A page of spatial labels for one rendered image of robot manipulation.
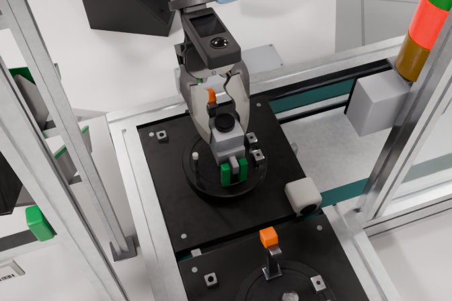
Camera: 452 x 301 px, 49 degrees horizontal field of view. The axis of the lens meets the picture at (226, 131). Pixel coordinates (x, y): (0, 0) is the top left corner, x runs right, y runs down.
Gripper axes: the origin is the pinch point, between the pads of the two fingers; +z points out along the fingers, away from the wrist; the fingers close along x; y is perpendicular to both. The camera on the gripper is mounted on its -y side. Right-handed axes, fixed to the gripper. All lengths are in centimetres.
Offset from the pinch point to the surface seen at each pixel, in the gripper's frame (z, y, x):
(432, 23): -11.7, -27.4, -16.6
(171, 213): 11.2, 3.2, 10.7
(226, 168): 5.3, -0.7, 1.3
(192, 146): 3.1, 9.2, 4.3
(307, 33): -8, 40, -33
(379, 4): -2, 162, -126
